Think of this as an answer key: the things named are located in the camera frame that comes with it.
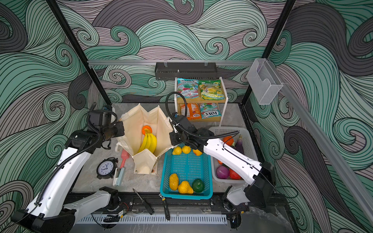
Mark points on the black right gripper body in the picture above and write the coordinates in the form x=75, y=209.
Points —
x=178, y=137

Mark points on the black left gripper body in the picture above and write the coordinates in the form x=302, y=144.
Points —
x=114, y=131

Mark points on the yellow banana bunch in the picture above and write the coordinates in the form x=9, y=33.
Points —
x=149, y=142

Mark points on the orange tangerine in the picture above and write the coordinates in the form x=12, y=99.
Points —
x=147, y=130

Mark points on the cream floral tote bag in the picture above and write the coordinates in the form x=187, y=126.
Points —
x=134, y=121

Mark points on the pink green candy bag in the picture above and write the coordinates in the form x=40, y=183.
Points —
x=188, y=88

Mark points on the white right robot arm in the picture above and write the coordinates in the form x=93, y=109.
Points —
x=259, y=177

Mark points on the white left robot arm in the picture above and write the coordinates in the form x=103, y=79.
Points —
x=48, y=213

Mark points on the orange Fox's candy bag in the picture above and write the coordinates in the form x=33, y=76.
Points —
x=193, y=111

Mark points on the teal Fox's candy bag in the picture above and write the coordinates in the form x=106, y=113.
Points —
x=209, y=110

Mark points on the yellow green candy bag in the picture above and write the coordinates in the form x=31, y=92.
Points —
x=211, y=90

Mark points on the yellow lemon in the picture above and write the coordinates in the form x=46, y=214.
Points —
x=186, y=149
x=177, y=151

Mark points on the yellow orange peach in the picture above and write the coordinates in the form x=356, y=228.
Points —
x=197, y=152

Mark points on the white wooden shelf rack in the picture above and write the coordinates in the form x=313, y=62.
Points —
x=178, y=101

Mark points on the teal plastic basket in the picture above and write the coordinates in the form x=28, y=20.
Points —
x=188, y=167

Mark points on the black alarm clock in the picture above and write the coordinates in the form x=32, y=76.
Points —
x=106, y=169

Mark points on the orange tomato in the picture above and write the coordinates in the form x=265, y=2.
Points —
x=229, y=140

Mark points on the yellow starfruit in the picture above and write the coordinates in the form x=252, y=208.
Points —
x=173, y=182

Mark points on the green avocado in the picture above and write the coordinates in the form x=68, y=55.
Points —
x=198, y=186

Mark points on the purple onion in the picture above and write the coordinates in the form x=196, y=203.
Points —
x=222, y=172

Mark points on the large yellow pear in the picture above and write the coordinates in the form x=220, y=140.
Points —
x=185, y=188

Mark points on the red tomato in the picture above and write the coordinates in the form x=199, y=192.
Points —
x=233, y=175

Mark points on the white plastic basket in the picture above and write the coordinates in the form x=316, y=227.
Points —
x=246, y=148

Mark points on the black adjustable wrench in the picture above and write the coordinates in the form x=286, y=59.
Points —
x=166, y=208

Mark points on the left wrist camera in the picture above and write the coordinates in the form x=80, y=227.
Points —
x=109, y=109

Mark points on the pink handled brush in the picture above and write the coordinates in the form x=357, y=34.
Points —
x=119, y=172

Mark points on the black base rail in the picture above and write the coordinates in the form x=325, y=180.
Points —
x=216, y=203

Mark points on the white slotted cable duct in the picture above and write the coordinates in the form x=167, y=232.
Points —
x=160, y=219

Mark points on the clear acrylic wall holder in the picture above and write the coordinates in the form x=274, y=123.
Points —
x=264, y=79

